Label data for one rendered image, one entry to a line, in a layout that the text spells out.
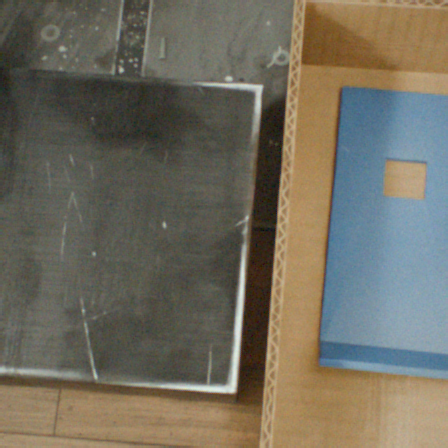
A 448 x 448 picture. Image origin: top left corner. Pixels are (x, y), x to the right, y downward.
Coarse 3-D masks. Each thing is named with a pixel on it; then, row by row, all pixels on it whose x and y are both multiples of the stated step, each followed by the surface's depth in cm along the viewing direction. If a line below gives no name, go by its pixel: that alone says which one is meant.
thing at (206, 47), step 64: (0, 0) 66; (64, 0) 66; (128, 0) 66; (192, 0) 66; (256, 0) 66; (0, 64) 65; (64, 64) 65; (128, 64) 65; (192, 64) 65; (256, 64) 65; (256, 192) 62
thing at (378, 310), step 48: (384, 96) 63; (432, 96) 63; (384, 144) 62; (432, 144) 62; (336, 192) 61; (432, 192) 61; (336, 240) 60; (384, 240) 60; (432, 240) 60; (336, 288) 60; (384, 288) 60; (432, 288) 59; (336, 336) 59; (384, 336) 59; (432, 336) 59
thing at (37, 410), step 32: (256, 256) 61; (256, 288) 61; (256, 320) 60; (256, 352) 60; (256, 384) 59; (0, 416) 59; (32, 416) 59; (64, 416) 59; (96, 416) 59; (128, 416) 59; (160, 416) 59; (192, 416) 59; (224, 416) 59; (256, 416) 58
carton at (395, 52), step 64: (320, 0) 58; (384, 0) 58; (320, 64) 64; (384, 64) 63; (320, 128) 63; (320, 192) 62; (384, 192) 62; (320, 256) 61; (320, 320) 59; (320, 384) 58; (384, 384) 58
